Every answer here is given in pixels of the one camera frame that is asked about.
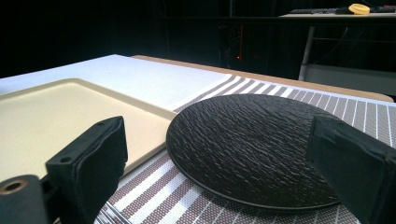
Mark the dark keyboard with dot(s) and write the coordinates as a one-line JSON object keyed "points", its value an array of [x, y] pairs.
{"points": [[313, 11]]}

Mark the beige plastic tray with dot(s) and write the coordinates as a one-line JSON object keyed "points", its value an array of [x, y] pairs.
{"points": [[62, 121]]}

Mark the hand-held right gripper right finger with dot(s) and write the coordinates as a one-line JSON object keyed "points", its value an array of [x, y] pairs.
{"points": [[355, 161]]}

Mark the striped woven placemat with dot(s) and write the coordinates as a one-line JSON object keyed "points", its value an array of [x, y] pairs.
{"points": [[174, 199]]}

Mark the black textured round plate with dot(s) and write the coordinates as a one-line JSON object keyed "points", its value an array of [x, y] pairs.
{"points": [[246, 149]]}

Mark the dark equipment with red light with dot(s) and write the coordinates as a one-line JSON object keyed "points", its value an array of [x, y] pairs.
{"points": [[232, 43]]}

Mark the background desk with metal frame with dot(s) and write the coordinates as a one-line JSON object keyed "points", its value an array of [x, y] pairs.
{"points": [[342, 46]]}

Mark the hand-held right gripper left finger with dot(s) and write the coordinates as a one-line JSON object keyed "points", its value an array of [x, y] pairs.
{"points": [[93, 168]]}

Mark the yellow round object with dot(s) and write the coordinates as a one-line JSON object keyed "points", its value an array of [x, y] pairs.
{"points": [[359, 8]]}

